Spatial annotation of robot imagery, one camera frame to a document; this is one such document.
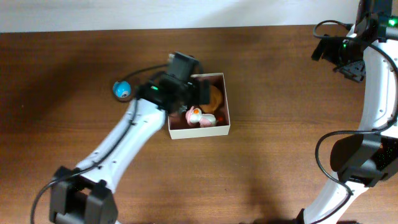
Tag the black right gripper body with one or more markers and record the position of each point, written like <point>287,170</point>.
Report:
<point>351,70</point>

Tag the white cardboard box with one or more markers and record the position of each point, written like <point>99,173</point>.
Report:
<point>178,126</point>

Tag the brown plush bear toy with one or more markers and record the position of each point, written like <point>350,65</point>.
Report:
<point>216,100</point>

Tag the blue ball toy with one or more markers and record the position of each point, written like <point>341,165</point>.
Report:
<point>122,89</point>

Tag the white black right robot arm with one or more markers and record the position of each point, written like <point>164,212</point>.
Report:
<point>361,158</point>

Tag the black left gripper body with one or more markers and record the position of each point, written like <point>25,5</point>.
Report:
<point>202,91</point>

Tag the white pink duck toy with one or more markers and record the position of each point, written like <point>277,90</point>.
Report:
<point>195,117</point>

